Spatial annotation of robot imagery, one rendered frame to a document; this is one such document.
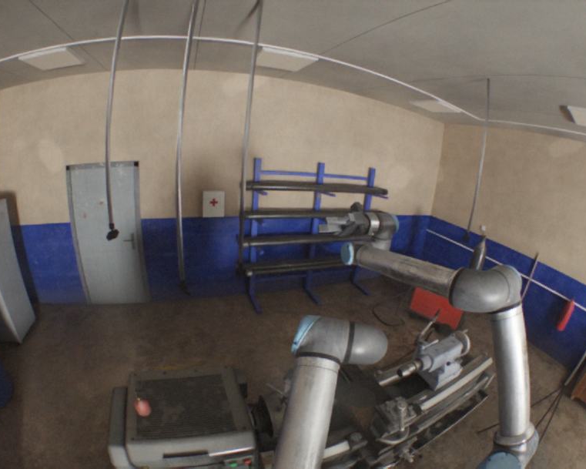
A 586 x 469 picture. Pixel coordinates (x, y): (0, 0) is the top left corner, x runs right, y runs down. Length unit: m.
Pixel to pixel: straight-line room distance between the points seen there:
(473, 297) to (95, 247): 4.20
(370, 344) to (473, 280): 0.31
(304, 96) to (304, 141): 0.69
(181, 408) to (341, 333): 0.84
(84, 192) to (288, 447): 3.86
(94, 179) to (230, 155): 1.95
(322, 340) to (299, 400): 0.16
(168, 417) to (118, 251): 3.19
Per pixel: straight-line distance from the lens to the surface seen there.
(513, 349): 0.89
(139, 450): 1.25
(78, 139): 4.11
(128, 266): 4.23
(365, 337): 0.70
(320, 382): 0.65
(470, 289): 0.75
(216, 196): 3.76
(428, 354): 2.08
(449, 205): 5.98
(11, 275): 4.26
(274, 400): 1.45
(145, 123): 3.84
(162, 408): 1.31
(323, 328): 0.69
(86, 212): 4.13
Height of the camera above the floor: 2.39
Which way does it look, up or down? 18 degrees down
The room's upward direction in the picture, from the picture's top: 5 degrees clockwise
